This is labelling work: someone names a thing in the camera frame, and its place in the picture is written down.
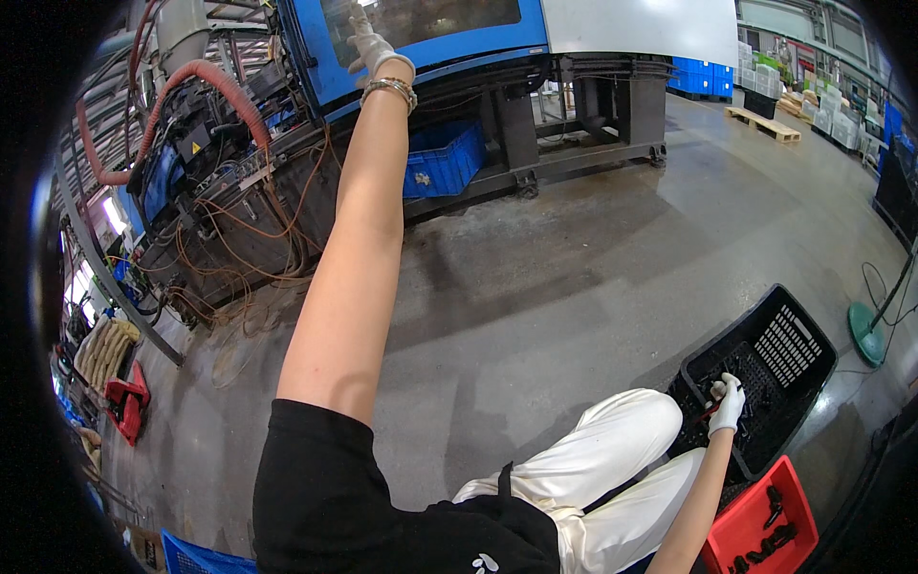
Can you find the cardboard box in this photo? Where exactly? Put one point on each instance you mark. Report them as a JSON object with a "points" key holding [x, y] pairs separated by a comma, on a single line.
{"points": [[147, 551]]}

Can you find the black cabinet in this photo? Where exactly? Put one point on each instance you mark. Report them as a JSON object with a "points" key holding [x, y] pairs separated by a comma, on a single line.
{"points": [[896, 194]]}

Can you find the red plastic crate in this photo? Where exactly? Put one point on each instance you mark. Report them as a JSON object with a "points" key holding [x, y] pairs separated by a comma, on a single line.
{"points": [[739, 531]]}

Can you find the pile of black moulded parts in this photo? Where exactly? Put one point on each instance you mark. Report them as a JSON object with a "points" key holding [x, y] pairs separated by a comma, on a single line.
{"points": [[753, 409]]}

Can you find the blue machine sliding door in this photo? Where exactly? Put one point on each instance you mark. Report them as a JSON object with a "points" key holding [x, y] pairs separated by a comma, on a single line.
{"points": [[444, 47]]}

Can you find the stack of blue crates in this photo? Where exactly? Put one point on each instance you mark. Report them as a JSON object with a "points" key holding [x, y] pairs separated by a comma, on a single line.
{"points": [[699, 77]]}

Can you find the person's body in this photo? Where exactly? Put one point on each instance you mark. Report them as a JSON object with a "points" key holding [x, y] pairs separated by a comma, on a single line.
{"points": [[323, 495]]}

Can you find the red metal trolley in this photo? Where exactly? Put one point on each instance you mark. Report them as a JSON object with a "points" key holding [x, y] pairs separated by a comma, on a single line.
{"points": [[127, 405]]}

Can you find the person's left hand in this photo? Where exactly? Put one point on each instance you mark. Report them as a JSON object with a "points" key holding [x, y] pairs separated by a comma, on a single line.
{"points": [[380, 59]]}

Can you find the pile of tan sacks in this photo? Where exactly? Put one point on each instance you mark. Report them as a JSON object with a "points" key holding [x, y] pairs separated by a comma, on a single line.
{"points": [[107, 351]]}

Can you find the black perforated plastic crate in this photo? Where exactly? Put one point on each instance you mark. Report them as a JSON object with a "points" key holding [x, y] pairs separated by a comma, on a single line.
{"points": [[785, 344]]}

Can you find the stacks of white boxes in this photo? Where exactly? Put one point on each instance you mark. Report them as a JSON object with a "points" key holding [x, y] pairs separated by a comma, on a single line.
{"points": [[832, 115]]}

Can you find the green base fan stand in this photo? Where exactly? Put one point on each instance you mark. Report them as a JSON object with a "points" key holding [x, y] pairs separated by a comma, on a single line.
{"points": [[868, 334]]}

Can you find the person's legs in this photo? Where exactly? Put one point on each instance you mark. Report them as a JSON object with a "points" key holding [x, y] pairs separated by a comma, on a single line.
{"points": [[609, 459]]}

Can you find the injection moulding machine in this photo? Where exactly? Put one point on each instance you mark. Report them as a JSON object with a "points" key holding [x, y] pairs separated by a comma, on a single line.
{"points": [[229, 179]]}

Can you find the wooden pallet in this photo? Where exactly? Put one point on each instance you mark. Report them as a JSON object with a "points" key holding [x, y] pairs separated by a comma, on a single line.
{"points": [[764, 124]]}

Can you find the person's right hand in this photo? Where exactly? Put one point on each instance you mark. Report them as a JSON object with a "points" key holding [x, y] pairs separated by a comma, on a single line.
{"points": [[728, 412]]}

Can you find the blue mesh plastic crate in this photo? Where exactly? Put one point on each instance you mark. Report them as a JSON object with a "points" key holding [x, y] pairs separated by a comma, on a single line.
{"points": [[201, 558]]}

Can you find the black plastic part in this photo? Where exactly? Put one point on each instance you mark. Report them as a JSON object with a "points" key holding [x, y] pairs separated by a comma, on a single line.
{"points": [[739, 565], [773, 506], [774, 542]]}

